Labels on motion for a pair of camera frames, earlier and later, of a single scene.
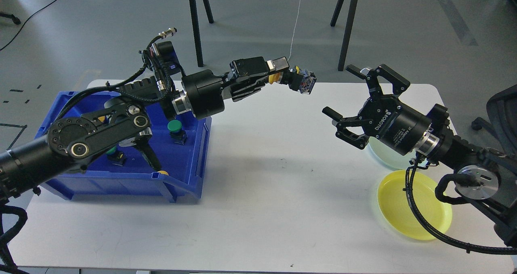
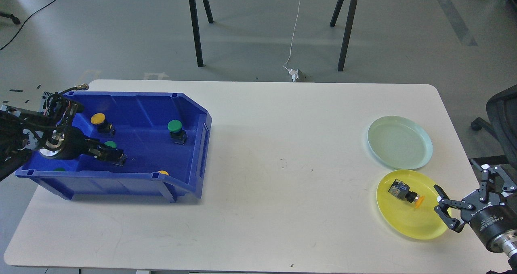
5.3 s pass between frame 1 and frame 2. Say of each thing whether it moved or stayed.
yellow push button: moved
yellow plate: stayed
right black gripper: moved
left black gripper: moved
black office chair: stayed
